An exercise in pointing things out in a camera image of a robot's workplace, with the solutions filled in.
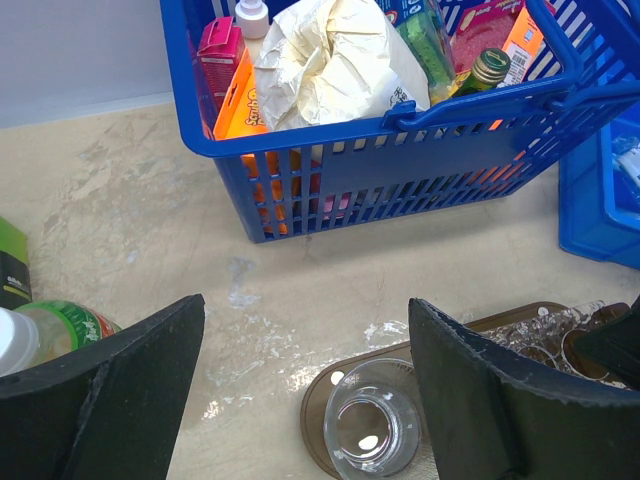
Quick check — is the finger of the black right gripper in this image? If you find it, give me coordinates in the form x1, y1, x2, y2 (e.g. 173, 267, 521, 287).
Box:
574, 299, 639, 390

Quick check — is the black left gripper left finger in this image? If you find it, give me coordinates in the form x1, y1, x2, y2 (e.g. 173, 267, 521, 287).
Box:
1, 294, 205, 479

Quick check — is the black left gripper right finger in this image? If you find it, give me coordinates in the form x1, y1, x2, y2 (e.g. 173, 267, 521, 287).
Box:
408, 298, 639, 479

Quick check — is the clear plastic cup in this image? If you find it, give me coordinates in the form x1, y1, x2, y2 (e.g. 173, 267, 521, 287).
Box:
323, 358, 438, 479

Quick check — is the clear acrylic toothbrush holder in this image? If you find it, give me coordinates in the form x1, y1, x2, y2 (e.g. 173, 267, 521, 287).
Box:
468, 300, 629, 389

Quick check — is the oval wooden tray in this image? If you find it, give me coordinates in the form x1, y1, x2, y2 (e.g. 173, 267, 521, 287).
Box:
300, 301, 566, 479

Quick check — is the white wrapped toothbrush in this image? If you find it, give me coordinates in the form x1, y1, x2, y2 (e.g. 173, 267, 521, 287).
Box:
613, 135, 639, 187

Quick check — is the orange juice bottle green label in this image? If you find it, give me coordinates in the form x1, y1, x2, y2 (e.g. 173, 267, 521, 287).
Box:
1, 300, 121, 376

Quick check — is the blue plastic divided bin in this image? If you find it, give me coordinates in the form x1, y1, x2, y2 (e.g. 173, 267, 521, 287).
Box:
558, 117, 639, 269

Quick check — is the black green Gillette box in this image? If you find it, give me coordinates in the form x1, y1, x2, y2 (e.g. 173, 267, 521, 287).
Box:
0, 218, 32, 310

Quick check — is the blue plastic shopping basket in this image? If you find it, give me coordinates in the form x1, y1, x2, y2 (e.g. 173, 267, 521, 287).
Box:
161, 1, 639, 243

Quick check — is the green glass bottle gold cap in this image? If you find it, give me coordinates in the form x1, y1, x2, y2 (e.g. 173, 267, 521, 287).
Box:
449, 48, 511, 98

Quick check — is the orange cardboard box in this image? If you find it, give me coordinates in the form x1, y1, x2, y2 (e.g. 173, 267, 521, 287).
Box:
499, 7, 544, 87

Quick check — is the orange scrub pack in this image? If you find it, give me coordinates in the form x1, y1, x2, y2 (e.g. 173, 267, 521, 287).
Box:
214, 48, 288, 236

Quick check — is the pink scrubber pack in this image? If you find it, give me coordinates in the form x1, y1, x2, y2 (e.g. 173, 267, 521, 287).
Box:
451, 1, 526, 61

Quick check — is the green sponge pack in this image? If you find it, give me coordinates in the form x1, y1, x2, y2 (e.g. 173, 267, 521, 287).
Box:
376, 0, 456, 105

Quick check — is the magenta small box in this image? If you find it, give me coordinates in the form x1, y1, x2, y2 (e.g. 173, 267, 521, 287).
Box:
197, 17, 245, 111

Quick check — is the white crumpled paper bag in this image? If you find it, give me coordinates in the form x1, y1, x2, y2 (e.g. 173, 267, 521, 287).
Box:
254, 1, 431, 131

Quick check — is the white pump dispenser bottle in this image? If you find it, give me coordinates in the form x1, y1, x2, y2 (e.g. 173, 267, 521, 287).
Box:
235, 0, 269, 40

